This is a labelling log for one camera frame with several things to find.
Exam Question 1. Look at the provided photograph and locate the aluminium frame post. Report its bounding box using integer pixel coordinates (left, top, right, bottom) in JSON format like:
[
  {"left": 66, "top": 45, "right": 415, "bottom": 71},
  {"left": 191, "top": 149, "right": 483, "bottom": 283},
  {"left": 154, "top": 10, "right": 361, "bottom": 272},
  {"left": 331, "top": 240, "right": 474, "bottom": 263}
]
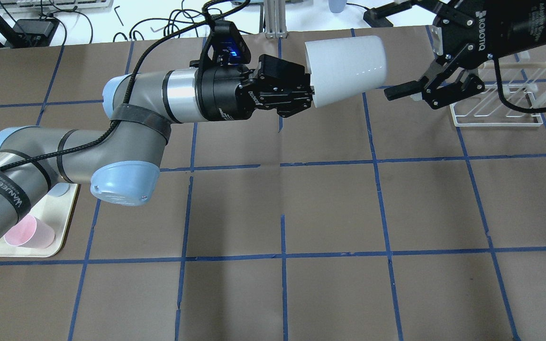
[{"left": 264, "top": 0, "right": 288, "bottom": 38}]

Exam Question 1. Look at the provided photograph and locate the cream plastic tray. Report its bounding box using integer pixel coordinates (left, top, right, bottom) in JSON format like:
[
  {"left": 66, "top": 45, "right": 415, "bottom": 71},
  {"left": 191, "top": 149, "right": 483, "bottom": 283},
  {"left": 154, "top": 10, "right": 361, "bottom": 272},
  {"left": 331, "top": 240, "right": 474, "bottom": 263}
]
[{"left": 0, "top": 184, "right": 80, "bottom": 258}]

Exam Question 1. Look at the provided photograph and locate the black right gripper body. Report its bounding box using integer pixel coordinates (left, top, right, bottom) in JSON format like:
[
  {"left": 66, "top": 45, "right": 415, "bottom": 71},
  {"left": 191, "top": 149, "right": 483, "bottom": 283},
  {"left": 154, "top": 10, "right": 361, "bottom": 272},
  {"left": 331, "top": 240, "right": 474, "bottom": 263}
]
[{"left": 433, "top": 0, "right": 546, "bottom": 64}]

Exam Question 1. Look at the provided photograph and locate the blue cup near pink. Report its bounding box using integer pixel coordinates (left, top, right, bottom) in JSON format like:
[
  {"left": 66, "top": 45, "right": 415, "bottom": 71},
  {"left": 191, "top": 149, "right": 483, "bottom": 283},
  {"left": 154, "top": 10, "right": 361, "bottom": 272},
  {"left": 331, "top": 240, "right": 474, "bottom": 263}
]
[{"left": 47, "top": 183, "right": 70, "bottom": 197}]

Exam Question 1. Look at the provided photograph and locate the blue cup on desk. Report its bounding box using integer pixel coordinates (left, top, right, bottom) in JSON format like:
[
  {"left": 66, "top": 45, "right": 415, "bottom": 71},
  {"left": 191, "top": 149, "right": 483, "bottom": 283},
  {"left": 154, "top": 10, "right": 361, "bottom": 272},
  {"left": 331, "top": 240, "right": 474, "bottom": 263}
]
[{"left": 328, "top": 0, "right": 347, "bottom": 14}]

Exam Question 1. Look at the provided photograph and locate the black power adapter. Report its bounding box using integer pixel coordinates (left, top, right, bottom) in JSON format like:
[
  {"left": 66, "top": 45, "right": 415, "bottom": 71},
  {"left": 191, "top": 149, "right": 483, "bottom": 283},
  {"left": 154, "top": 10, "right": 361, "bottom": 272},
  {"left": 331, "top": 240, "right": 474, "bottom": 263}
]
[{"left": 363, "top": 8, "right": 394, "bottom": 28}]

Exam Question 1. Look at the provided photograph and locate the white wire cup rack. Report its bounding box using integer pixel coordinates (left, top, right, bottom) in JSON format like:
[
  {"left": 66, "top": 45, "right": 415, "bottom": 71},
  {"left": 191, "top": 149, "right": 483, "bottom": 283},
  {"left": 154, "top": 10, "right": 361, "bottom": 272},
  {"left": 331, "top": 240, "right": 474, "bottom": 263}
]
[{"left": 448, "top": 47, "right": 546, "bottom": 128}]

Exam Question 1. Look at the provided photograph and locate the frosted white cup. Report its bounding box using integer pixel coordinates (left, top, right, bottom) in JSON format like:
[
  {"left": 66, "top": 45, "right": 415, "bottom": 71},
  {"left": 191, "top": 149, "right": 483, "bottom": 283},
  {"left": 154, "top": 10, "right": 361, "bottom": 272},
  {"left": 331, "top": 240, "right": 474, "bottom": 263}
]
[{"left": 305, "top": 36, "right": 388, "bottom": 108}]

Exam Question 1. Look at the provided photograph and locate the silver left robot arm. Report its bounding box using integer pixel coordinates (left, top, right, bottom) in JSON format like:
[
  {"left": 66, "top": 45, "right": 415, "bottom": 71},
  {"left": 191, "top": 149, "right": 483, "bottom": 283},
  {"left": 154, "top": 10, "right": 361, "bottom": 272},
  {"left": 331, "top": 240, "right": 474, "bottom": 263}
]
[{"left": 0, "top": 54, "right": 313, "bottom": 238}]

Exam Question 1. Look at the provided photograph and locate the black allen key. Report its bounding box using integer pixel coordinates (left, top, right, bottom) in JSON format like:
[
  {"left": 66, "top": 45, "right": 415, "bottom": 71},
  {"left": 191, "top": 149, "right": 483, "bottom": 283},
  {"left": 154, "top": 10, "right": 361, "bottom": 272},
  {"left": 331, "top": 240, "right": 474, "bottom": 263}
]
[{"left": 113, "top": 6, "right": 124, "bottom": 27}]

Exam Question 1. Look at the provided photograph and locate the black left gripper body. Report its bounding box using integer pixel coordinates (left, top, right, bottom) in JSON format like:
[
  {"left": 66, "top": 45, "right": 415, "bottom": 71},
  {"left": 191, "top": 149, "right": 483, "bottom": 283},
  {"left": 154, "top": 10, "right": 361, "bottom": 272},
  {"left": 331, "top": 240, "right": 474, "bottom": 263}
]
[{"left": 195, "top": 64, "right": 266, "bottom": 122}]

